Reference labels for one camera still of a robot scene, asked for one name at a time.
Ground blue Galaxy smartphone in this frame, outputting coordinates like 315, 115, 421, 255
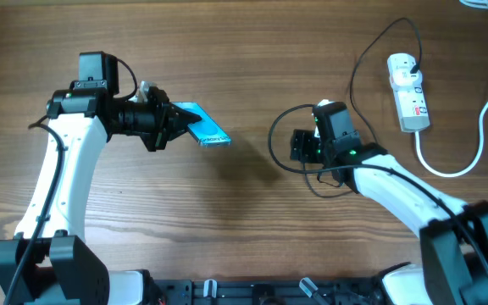
175, 102, 231, 147

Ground black USB charging cable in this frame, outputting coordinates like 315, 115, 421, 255
302, 17, 424, 199

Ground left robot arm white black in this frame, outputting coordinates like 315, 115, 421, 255
0, 51, 208, 304

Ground white charger plug adapter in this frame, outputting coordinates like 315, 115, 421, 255
389, 68, 423, 92

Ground white power strip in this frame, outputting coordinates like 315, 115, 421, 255
387, 53, 430, 133

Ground white power strip cord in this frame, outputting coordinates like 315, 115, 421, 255
414, 0, 488, 179

